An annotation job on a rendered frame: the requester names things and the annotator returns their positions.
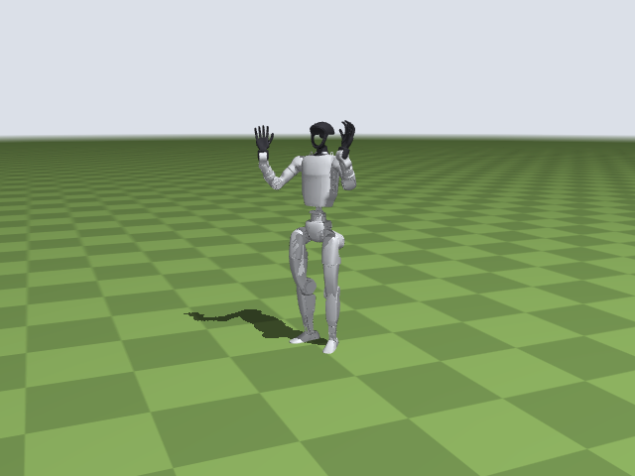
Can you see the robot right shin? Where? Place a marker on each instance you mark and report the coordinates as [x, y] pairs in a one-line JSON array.
[[307, 305]]

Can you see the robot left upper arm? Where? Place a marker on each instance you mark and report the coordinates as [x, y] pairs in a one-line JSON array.
[[346, 184]]

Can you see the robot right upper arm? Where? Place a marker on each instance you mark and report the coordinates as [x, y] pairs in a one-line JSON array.
[[288, 173]]

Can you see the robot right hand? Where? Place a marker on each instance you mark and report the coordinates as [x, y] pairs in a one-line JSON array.
[[263, 143]]

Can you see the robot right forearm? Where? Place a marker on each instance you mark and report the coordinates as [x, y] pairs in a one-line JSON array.
[[266, 170]]

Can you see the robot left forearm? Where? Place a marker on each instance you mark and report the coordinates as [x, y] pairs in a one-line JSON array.
[[346, 167]]

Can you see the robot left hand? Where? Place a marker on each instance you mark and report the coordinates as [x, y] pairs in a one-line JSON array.
[[347, 138]]

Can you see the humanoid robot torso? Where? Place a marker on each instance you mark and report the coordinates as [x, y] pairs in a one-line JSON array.
[[319, 188]]

